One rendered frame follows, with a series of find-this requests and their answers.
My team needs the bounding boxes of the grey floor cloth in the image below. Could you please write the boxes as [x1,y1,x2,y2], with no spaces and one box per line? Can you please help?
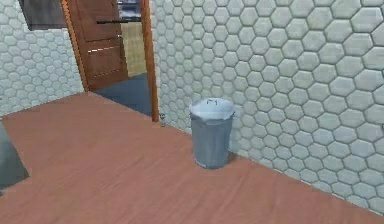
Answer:
[0,121,30,196]

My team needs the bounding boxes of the grey metal trash bin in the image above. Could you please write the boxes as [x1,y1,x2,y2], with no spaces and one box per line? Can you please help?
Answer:
[188,97,236,170]

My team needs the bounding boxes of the brown wooden room door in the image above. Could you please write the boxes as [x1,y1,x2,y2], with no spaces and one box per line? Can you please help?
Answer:
[65,0,130,92]

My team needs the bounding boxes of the dark framed wall picture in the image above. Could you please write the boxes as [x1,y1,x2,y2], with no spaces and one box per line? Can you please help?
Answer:
[18,0,68,32]

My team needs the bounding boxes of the black door handle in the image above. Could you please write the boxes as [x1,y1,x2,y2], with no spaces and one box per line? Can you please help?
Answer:
[95,17,142,25]

